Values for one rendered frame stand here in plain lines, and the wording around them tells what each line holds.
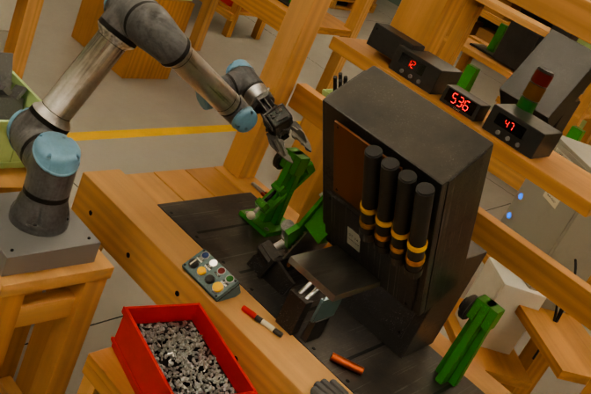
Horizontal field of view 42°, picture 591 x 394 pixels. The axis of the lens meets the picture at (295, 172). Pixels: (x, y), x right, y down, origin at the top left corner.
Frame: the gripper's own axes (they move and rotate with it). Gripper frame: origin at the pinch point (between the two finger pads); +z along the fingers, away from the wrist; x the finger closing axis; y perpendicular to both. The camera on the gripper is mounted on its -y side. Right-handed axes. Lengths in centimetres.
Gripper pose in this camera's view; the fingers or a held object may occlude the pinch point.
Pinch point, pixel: (299, 155)
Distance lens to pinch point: 223.5
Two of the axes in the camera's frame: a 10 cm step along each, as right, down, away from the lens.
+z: 5.5, 7.5, -3.8
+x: 8.4, -5.1, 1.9
